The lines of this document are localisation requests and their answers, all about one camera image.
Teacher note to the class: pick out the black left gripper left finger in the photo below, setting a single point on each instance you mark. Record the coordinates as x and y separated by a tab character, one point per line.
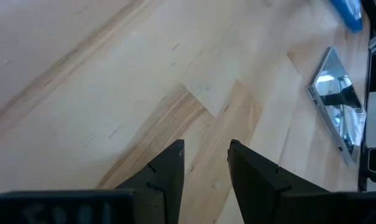
163	186

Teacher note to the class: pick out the blue jewel case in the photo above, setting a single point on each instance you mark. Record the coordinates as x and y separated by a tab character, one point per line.
349	15

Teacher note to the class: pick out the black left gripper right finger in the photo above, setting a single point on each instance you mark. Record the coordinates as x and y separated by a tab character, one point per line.
256	186

